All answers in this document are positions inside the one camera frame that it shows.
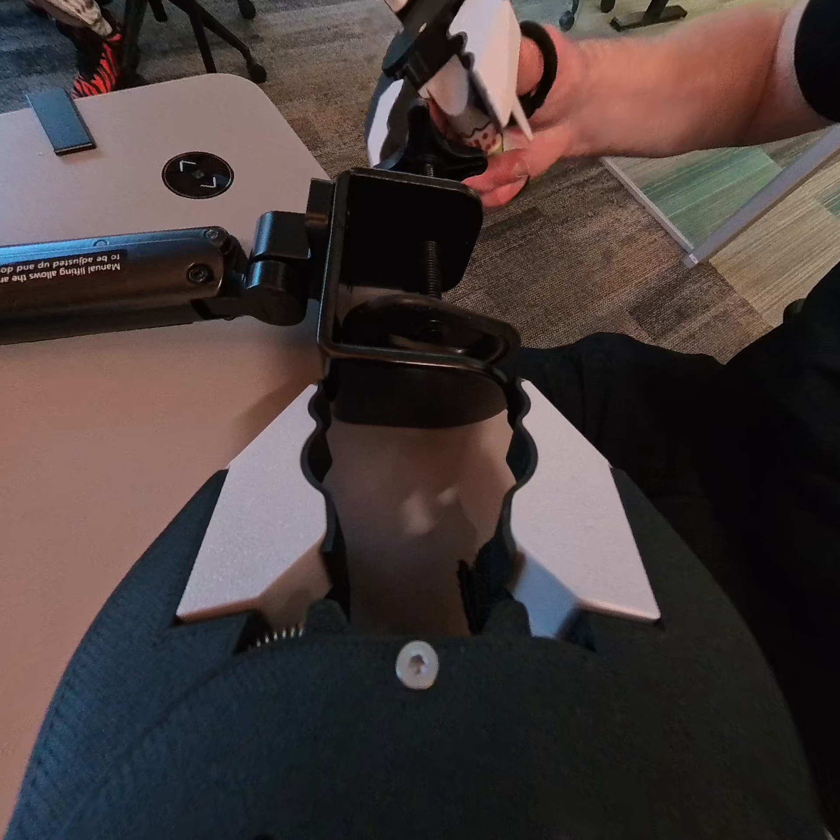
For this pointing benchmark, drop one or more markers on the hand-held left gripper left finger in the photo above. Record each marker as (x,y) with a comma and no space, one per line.
(262,538)

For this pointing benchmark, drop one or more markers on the person's right hand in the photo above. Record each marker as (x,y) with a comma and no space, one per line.
(584,111)

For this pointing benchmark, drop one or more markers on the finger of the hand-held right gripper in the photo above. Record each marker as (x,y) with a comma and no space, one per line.
(384,124)
(492,52)

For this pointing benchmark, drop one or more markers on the black wheeled office chair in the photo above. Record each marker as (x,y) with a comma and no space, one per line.
(569,16)
(216,39)

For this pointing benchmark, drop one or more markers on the black desk clamp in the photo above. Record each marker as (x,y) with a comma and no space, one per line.
(407,223)

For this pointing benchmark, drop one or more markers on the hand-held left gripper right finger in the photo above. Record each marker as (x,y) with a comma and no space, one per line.
(584,538)

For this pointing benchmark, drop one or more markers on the black table leg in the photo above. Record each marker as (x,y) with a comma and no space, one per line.
(646,16)

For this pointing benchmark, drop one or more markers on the person's right forearm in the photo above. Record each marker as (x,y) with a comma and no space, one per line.
(709,85)

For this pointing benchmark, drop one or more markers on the black rectangular table plate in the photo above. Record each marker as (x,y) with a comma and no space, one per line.
(59,124)

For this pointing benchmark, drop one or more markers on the black round table disc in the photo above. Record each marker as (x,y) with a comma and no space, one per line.
(177,187)

